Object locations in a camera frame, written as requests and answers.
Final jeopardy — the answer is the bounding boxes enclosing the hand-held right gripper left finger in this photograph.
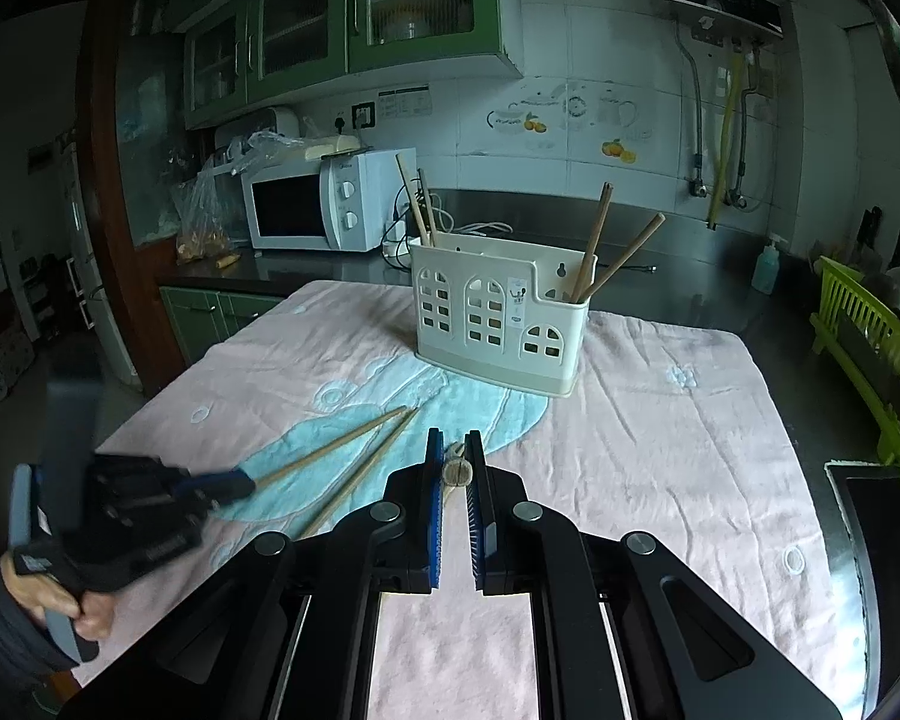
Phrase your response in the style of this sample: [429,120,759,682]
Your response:
[60,426,447,720]

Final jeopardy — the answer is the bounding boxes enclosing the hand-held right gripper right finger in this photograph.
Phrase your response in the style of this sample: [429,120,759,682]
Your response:
[463,430,845,720]

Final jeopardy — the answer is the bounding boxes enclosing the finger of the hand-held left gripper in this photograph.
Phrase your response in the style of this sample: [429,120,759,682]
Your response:
[174,486,257,517]
[171,467,256,493]

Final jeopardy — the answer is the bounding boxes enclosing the white plastic utensil holder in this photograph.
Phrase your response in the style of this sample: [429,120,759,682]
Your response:
[407,231,599,398]

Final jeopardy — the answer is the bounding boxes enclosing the person's left forearm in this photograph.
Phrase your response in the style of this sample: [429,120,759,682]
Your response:
[0,566,80,683]

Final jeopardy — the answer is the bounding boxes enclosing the person's left hand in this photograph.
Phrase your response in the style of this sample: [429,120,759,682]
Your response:
[0,551,117,642]

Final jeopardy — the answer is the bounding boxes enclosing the green base cabinet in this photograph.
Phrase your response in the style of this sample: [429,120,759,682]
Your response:
[157,283,286,368]

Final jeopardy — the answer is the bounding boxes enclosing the pink and blue towel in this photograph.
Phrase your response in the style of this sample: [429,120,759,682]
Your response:
[71,279,841,720]

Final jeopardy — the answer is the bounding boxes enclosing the grey refrigerator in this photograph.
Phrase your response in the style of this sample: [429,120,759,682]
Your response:
[58,142,142,391]

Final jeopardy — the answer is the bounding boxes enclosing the plastic bag with food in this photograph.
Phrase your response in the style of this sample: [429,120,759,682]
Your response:
[171,165,245,265]

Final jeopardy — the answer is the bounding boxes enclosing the white microwave oven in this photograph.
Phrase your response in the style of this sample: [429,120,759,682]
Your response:
[240,148,419,253]

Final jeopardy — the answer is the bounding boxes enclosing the clear plastic bag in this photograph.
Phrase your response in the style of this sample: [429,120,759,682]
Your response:
[229,129,305,173]

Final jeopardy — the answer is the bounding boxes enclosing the beige cutting board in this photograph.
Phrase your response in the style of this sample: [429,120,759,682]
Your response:
[300,136,362,160]

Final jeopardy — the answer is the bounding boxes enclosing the white kitchen appliance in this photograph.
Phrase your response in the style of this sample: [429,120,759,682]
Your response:
[214,109,301,158]

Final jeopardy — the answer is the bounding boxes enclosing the blue soap bottle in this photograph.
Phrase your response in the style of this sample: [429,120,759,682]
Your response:
[750,232,785,295]

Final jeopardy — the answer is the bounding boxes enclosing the steel sink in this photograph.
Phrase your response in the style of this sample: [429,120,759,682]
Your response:
[823,459,900,706]

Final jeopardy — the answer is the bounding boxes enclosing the green dish rack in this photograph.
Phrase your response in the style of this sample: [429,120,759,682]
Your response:
[808,255,900,482]

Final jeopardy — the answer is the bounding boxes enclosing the dark wooden board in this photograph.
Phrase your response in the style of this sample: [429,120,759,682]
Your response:
[832,311,900,421]

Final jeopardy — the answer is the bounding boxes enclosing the steel range hood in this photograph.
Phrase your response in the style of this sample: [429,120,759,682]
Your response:
[847,0,900,110]

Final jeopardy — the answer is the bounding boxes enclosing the tangled power cables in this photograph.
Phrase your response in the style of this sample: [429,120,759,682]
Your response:
[381,191,515,271]

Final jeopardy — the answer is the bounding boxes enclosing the brown wooden door frame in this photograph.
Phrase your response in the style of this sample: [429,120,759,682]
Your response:
[75,0,196,398]

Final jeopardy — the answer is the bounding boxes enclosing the printed wall notice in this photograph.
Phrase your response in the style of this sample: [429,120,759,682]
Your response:
[379,86,430,119]

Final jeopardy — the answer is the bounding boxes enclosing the yellow gas hose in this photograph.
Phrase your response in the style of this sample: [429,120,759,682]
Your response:
[706,45,743,232]

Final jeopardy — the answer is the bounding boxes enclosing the green wall cabinets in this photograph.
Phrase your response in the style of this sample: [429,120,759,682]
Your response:
[166,0,526,130]

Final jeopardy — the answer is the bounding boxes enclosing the metal flexible hose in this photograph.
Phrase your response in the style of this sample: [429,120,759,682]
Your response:
[675,22,710,196]

